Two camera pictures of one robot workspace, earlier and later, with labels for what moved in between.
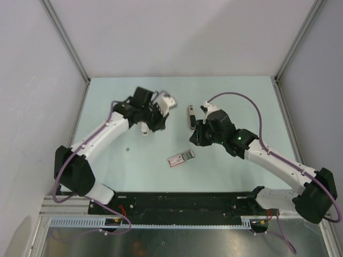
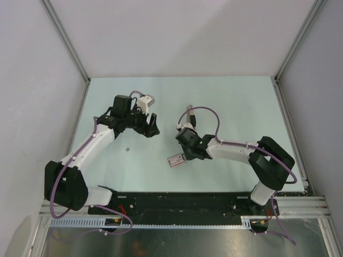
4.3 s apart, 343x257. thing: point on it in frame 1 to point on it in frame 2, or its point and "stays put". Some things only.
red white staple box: x=181 y=158 stays put
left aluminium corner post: x=71 y=45 stays put
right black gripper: x=198 y=137 to x=187 y=156
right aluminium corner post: x=313 y=12 stays put
